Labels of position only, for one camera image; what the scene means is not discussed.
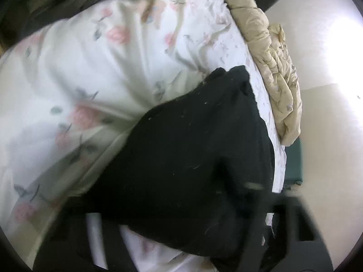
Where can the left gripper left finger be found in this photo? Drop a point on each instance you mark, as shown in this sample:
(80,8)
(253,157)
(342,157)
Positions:
(66,246)

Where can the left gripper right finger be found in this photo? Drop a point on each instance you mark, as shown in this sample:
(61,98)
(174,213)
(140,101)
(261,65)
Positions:
(275,233)

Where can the black pants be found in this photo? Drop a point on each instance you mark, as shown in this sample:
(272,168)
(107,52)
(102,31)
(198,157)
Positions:
(191,170)

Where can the floral white bed sheet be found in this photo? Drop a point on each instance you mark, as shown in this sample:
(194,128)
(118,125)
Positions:
(72,91)

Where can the cream crumpled duvet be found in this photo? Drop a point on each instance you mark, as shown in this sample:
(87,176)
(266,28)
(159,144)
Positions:
(267,45)

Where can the teal bed frame padding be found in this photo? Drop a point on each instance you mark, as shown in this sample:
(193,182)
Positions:
(293,167)

